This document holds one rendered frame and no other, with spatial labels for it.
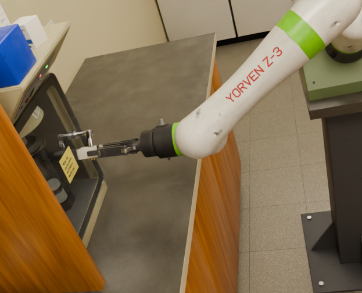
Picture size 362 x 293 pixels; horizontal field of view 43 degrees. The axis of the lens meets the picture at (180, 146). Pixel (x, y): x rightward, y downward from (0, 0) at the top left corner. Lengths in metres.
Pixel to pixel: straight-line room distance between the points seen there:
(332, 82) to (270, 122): 1.58
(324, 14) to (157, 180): 0.75
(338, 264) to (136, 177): 1.16
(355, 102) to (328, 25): 0.62
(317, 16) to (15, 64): 0.63
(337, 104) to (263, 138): 1.49
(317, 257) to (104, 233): 1.24
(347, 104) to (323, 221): 0.99
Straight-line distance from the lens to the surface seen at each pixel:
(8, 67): 0.98
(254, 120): 3.26
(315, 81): 1.66
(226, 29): 4.24
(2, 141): 0.97
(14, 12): 1.25
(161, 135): 1.23
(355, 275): 2.29
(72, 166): 1.32
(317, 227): 2.47
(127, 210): 1.44
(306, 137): 3.03
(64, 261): 1.20
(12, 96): 1.00
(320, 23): 1.06
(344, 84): 1.66
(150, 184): 1.49
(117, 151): 1.26
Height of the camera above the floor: 1.87
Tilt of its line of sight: 36 degrees down
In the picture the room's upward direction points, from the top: 19 degrees counter-clockwise
